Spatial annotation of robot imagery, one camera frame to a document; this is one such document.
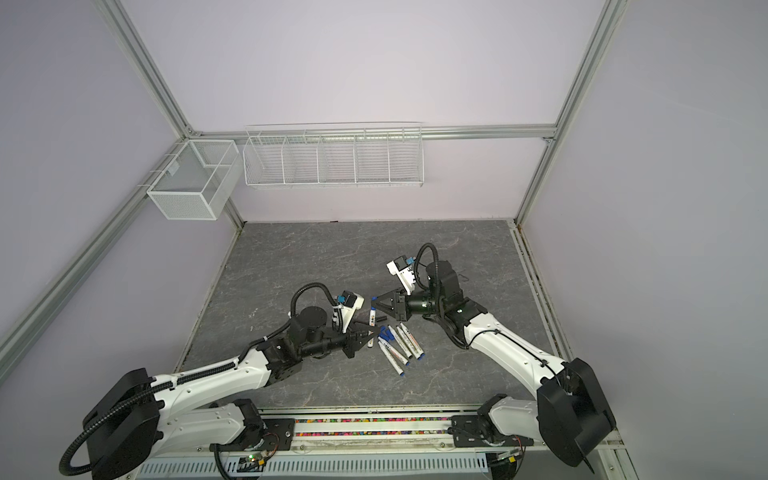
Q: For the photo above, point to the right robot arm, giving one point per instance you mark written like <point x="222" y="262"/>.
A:
<point x="570" y="413"/>

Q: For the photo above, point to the white mesh box basket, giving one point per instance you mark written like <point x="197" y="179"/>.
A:
<point x="198" y="180"/>

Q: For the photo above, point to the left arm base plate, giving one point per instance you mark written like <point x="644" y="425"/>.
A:
<point x="275" y="434"/>

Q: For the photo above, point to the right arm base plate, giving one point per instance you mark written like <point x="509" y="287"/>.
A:
<point x="473" y="431"/>

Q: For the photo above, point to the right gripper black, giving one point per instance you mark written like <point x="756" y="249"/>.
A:
<point x="401" y="305"/>

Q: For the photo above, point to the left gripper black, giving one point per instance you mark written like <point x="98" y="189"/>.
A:
<point x="353" y="334"/>

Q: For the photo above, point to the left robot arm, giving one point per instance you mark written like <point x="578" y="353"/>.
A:
<point x="143" y="416"/>

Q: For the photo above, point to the white wire wall basket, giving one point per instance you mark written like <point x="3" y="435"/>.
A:
<point x="334" y="155"/>

